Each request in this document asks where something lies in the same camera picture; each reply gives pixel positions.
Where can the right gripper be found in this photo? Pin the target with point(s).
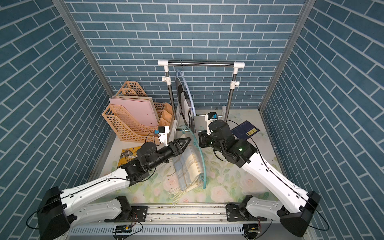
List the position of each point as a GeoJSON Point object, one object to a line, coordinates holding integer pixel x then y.
{"type": "Point", "coordinates": [203, 136]}

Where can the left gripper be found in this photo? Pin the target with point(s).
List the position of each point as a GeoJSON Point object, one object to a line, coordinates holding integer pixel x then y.
{"type": "Point", "coordinates": [174, 149]}

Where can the green clothes hanger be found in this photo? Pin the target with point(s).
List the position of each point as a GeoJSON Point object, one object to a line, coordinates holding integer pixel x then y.
{"type": "Point", "coordinates": [196, 144]}

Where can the pale plaid scarf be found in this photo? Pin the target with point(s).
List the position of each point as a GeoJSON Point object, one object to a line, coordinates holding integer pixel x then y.
{"type": "Point", "coordinates": [189, 169]}

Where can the black white checkered scarf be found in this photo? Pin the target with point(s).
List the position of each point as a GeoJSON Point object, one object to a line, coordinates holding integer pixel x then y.
{"type": "Point", "coordinates": [190, 122]}

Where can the light blue clothes hanger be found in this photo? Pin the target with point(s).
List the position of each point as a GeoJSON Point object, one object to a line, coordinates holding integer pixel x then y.
{"type": "Point", "coordinates": [184, 95]}

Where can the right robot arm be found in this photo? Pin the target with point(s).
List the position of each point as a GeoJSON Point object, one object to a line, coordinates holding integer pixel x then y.
{"type": "Point", "coordinates": [294, 208]}

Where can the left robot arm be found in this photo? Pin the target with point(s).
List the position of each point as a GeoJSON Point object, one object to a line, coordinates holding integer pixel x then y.
{"type": "Point", "coordinates": [61, 210]}

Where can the white steel clothes rack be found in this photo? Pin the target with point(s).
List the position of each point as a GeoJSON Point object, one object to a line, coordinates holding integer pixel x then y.
{"type": "Point", "coordinates": [234, 83]}

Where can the dark blue book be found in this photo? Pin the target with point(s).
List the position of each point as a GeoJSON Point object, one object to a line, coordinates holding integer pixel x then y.
{"type": "Point", "coordinates": [245, 130]}

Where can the pink file folder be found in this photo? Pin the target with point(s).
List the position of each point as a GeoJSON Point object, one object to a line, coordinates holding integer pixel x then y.
{"type": "Point", "coordinates": [141, 108]}

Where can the orange comic book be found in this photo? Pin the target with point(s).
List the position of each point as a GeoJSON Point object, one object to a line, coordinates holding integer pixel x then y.
{"type": "Point", "coordinates": [127, 155]}

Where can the orange plastic file organizer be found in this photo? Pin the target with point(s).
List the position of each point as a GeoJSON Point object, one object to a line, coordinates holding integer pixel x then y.
{"type": "Point", "coordinates": [126, 127]}

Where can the beige file folder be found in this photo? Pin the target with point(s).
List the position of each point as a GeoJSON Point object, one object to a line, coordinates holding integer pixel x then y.
{"type": "Point", "coordinates": [132, 97]}

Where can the small green circuit board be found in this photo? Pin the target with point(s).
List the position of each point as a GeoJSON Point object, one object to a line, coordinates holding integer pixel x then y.
{"type": "Point", "coordinates": [123, 230]}

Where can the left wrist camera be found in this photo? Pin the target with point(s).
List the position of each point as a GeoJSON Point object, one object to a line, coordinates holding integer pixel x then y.
{"type": "Point", "coordinates": [162, 134]}

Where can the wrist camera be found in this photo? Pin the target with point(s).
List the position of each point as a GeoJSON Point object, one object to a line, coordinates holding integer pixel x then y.
{"type": "Point", "coordinates": [162, 134]}
{"type": "Point", "coordinates": [209, 118]}

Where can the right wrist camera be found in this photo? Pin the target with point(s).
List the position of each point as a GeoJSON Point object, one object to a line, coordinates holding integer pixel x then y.
{"type": "Point", "coordinates": [209, 118]}

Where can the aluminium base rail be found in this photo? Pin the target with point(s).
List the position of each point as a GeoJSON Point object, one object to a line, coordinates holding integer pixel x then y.
{"type": "Point", "coordinates": [176, 214]}

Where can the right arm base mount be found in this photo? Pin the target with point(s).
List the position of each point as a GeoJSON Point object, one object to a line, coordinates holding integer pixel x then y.
{"type": "Point", "coordinates": [237, 213]}

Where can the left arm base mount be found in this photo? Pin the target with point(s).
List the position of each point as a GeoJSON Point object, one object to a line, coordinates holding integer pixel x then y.
{"type": "Point", "coordinates": [128, 213]}

